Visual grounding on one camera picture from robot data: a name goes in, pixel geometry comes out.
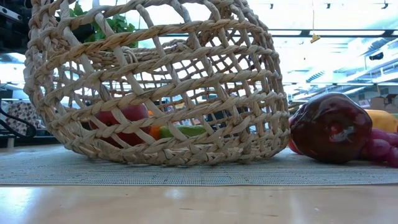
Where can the cardboard box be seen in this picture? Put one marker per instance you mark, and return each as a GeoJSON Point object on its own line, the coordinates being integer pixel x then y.
{"type": "Point", "coordinates": [392, 99]}
{"type": "Point", "coordinates": [377, 102]}

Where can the woven wicker basket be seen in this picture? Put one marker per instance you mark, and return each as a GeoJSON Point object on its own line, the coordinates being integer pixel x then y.
{"type": "Point", "coordinates": [186, 155]}

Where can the dark red apple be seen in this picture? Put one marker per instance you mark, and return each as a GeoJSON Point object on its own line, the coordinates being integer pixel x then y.
{"type": "Point", "coordinates": [329, 124]}

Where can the green potted plant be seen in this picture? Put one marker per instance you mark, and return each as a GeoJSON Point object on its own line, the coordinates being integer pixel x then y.
{"type": "Point", "coordinates": [119, 25]}

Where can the black framed ceiling light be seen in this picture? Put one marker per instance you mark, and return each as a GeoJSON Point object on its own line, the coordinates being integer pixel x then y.
{"type": "Point", "coordinates": [306, 32]}

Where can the orange fruit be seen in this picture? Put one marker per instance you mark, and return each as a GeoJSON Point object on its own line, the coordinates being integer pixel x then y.
{"type": "Point", "coordinates": [154, 132]}

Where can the elongated green fruit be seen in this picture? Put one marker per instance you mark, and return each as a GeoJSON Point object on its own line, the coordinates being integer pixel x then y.
{"type": "Point", "coordinates": [189, 130]}

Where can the grey woven placemat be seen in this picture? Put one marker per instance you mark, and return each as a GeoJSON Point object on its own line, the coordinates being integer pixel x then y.
{"type": "Point", "coordinates": [199, 175]}

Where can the black ceiling-mounted device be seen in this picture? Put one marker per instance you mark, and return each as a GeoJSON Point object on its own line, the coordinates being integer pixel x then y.
{"type": "Point", "coordinates": [376, 56]}

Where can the purple grape bunch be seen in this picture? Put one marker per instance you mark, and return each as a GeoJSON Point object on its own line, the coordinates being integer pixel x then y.
{"type": "Point", "coordinates": [377, 147]}

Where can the yellow bell pepper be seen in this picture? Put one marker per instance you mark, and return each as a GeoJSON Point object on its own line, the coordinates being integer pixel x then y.
{"type": "Point", "coordinates": [384, 119]}

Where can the deep red apple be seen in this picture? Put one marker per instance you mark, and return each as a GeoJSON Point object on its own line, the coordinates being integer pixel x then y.
{"type": "Point", "coordinates": [136, 113]}

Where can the patterned fabric item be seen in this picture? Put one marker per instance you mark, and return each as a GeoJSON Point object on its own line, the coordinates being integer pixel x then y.
{"type": "Point", "coordinates": [21, 115]}

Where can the yellow hanging tag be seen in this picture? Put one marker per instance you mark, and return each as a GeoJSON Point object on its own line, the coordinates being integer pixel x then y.
{"type": "Point", "coordinates": [314, 38]}

